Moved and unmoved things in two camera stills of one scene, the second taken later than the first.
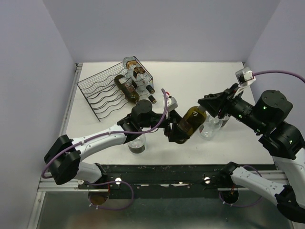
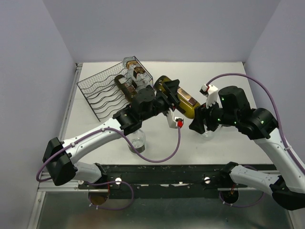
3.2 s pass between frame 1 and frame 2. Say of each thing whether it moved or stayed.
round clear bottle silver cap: stayed
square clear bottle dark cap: stayed
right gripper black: moved
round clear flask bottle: stayed
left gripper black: moved
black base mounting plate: stayed
